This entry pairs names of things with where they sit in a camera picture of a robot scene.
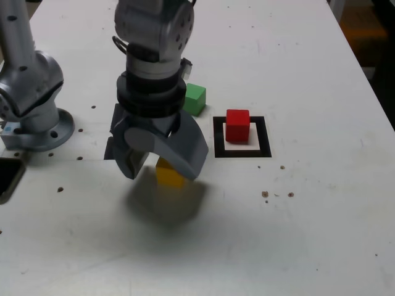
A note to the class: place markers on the small grey camera box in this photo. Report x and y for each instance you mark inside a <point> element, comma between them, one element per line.
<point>187,71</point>

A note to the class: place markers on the black tape square outline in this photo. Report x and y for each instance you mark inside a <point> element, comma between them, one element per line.
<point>243,153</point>

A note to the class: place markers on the yellow cube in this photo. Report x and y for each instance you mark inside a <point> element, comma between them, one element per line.
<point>168,177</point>

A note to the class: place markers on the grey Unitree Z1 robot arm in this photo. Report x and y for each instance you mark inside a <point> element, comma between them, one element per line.
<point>31,86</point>

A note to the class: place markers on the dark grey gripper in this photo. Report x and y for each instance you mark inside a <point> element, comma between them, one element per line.
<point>154,124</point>

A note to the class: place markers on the black tape strip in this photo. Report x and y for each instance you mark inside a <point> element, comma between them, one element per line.
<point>108,151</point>

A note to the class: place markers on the red cube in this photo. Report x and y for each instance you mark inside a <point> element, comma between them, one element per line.
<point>237,126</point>

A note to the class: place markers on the green cube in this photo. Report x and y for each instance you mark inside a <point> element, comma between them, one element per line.
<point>196,98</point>

